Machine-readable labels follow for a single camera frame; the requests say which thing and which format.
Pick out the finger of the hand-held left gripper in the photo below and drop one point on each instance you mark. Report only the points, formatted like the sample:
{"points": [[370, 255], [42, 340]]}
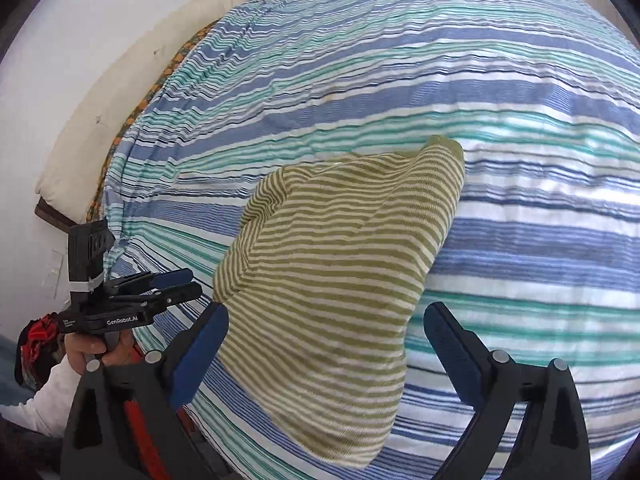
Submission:
{"points": [[175, 276], [185, 291]]}

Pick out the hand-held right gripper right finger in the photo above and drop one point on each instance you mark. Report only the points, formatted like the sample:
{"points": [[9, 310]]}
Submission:
{"points": [[452, 355]]}

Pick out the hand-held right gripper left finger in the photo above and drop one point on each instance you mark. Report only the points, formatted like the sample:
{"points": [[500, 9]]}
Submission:
{"points": [[200, 355]]}

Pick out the green striped cardigan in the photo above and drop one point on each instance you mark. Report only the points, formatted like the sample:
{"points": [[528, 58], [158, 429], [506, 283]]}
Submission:
{"points": [[325, 285]]}

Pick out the red dark clothes pile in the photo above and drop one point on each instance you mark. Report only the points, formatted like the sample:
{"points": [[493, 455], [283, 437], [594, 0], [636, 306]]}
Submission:
{"points": [[40, 335]]}

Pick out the person's left hand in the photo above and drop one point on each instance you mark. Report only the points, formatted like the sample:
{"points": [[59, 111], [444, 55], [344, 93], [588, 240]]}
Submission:
{"points": [[77, 350]]}

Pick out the orange red plastic object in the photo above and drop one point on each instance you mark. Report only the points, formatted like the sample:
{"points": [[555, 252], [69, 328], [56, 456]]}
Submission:
{"points": [[142, 435]]}

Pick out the cream mattress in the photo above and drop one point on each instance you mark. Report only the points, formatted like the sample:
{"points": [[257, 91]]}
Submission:
{"points": [[100, 110]]}

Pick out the blue green striped bed sheet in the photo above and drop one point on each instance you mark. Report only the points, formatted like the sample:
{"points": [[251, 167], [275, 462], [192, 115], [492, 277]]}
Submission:
{"points": [[400, 85]]}

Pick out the brown bed frame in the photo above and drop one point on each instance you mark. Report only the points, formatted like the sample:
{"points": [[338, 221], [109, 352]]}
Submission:
{"points": [[50, 212]]}

